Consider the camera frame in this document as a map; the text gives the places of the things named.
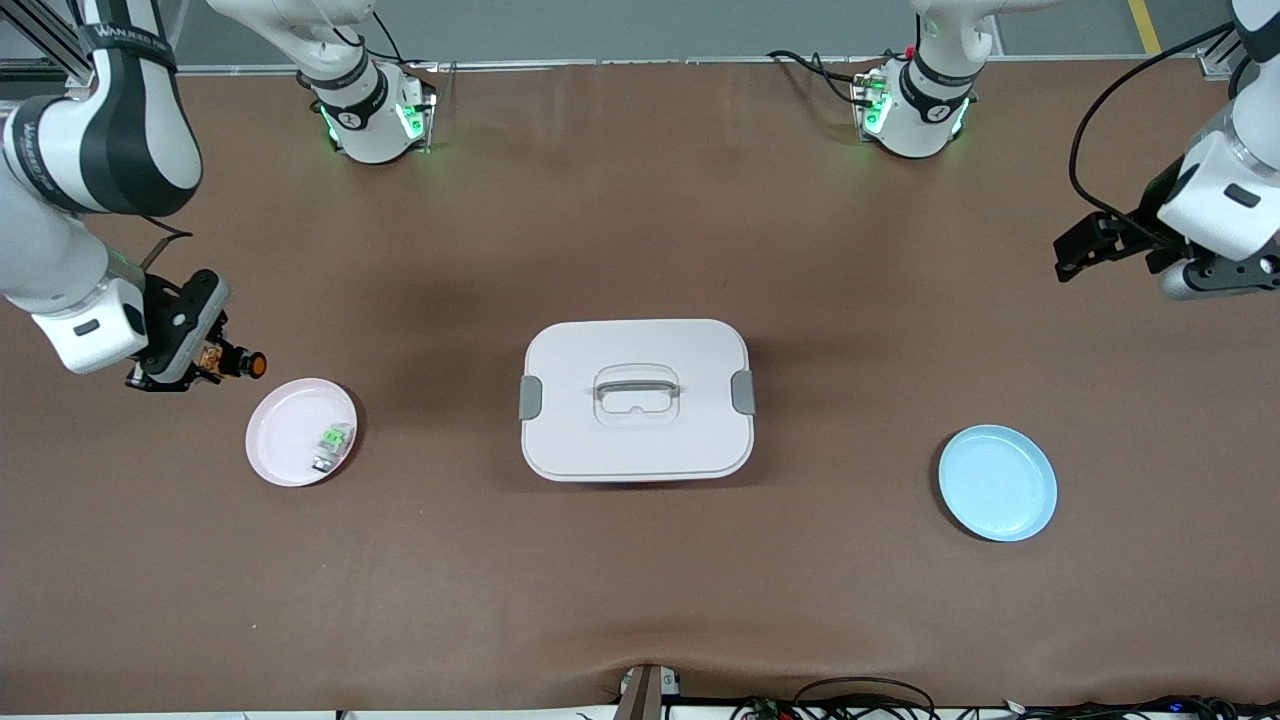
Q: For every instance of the light blue round plate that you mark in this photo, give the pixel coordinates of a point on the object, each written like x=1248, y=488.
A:
x=998, y=485

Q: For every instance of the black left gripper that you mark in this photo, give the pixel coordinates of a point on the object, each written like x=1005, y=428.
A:
x=1137, y=229

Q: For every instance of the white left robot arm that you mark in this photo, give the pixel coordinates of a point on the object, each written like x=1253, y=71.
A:
x=1225, y=190

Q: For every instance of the brown table cover mat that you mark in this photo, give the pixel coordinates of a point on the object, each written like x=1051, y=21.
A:
x=640, y=600

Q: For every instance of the green push-button switch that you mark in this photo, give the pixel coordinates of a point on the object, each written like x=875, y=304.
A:
x=333, y=445

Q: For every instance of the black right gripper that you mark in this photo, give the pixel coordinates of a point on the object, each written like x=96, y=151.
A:
x=160, y=297

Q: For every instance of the pink round plate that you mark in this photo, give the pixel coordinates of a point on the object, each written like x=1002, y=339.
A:
x=285, y=430

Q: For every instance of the aluminium frame profile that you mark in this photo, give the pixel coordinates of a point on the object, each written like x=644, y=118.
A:
x=1215, y=62
x=30, y=40

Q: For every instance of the white lidded storage box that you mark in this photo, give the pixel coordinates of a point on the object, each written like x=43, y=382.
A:
x=640, y=440

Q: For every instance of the orange push-button switch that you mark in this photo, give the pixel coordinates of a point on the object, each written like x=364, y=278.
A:
x=250, y=364

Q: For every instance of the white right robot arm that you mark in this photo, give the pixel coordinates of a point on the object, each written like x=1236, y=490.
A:
x=100, y=130

